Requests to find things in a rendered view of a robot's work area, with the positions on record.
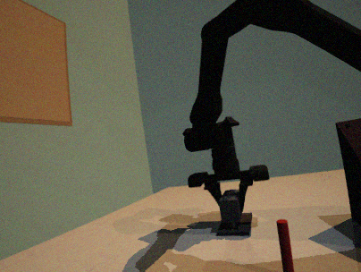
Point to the dark red peg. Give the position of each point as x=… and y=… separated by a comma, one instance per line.
x=284, y=241

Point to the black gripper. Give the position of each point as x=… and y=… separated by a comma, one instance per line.
x=226, y=168

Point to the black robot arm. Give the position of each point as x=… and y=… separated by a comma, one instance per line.
x=300, y=17

